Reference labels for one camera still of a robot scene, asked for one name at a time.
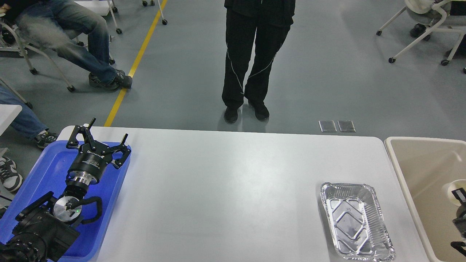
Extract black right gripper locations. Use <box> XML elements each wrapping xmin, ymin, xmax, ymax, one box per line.
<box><xmin>66</xmin><ymin>118</ymin><xmax>131</xmax><ymax>185</ymax></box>

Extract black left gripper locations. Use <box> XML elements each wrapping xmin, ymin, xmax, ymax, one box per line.
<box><xmin>452</xmin><ymin>187</ymin><xmax>466</xmax><ymax>256</ymax></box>

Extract white paper cup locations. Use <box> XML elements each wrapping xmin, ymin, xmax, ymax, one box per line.
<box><xmin>441</xmin><ymin>179</ymin><xmax>466</xmax><ymax>207</ymax></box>

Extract beige plastic bin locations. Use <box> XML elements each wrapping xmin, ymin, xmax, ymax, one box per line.
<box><xmin>384</xmin><ymin>136</ymin><xmax>466</xmax><ymax>262</ymax></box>

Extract blue plastic tray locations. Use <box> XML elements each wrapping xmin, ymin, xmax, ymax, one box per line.
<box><xmin>0</xmin><ymin>140</ymin><xmax>130</xmax><ymax>262</ymax></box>

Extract person leg blue jeans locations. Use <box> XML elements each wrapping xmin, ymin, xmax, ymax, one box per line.
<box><xmin>0</xmin><ymin>86</ymin><xmax>57</xmax><ymax>149</ymax></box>

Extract white side table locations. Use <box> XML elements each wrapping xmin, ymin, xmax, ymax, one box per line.
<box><xmin>0</xmin><ymin>104</ymin><xmax>22</xmax><ymax>135</ymax></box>

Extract black white sneaker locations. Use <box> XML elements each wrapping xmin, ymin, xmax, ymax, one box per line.
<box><xmin>0</xmin><ymin>156</ymin><xmax>23</xmax><ymax>194</ymax></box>

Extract aluminium foil tray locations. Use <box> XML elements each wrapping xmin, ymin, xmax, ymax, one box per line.
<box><xmin>320</xmin><ymin>182</ymin><xmax>396</xmax><ymax>262</ymax></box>

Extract seated person in jeans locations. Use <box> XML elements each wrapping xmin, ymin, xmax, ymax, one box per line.
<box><xmin>1</xmin><ymin>0</ymin><xmax>133</xmax><ymax>91</ymax></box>

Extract chair legs with casters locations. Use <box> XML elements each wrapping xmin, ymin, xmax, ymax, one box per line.
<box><xmin>75</xmin><ymin>0</ymin><xmax>168</xmax><ymax>35</ymax></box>

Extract right floor outlet plate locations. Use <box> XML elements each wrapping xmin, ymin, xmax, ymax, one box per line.
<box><xmin>337</xmin><ymin>120</ymin><xmax>356</xmax><ymax>132</ymax></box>

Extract floor outlet plate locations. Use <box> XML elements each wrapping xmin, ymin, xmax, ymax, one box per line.
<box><xmin>319</xmin><ymin>120</ymin><xmax>337</xmax><ymax>132</ymax></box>
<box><xmin>337</xmin><ymin>120</ymin><xmax>356</xmax><ymax>132</ymax></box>

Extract white chair left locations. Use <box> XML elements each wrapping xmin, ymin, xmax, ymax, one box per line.
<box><xmin>0</xmin><ymin>20</ymin><xmax>75</xmax><ymax>93</ymax></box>

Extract white chair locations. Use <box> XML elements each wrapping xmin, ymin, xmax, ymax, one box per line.
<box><xmin>376</xmin><ymin>0</ymin><xmax>465</xmax><ymax>66</ymax></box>
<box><xmin>0</xmin><ymin>20</ymin><xmax>75</xmax><ymax>93</ymax></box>

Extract left floor outlet plate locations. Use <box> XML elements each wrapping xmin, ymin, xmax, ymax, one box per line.
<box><xmin>319</xmin><ymin>120</ymin><xmax>337</xmax><ymax>132</ymax></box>

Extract white chair right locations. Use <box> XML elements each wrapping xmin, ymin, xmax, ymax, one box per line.
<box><xmin>376</xmin><ymin>0</ymin><xmax>465</xmax><ymax>66</ymax></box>

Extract standing person in black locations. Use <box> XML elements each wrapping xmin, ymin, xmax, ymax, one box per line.
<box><xmin>222</xmin><ymin>0</ymin><xmax>296</xmax><ymax>124</ymax></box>

